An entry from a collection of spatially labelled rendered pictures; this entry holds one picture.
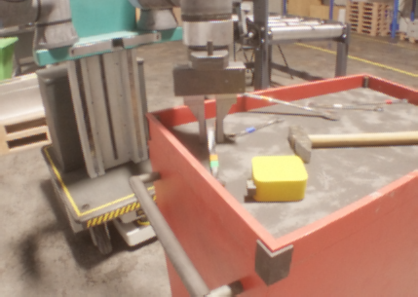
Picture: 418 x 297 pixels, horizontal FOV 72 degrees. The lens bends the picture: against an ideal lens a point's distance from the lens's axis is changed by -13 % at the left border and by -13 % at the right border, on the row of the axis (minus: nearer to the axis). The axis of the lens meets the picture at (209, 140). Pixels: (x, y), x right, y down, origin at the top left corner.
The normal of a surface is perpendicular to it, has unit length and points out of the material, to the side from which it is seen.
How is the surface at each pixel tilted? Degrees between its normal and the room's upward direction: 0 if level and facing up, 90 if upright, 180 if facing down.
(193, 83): 90
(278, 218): 0
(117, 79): 90
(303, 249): 90
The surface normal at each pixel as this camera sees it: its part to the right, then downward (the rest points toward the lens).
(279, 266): 0.44, 0.37
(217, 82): 0.04, 0.43
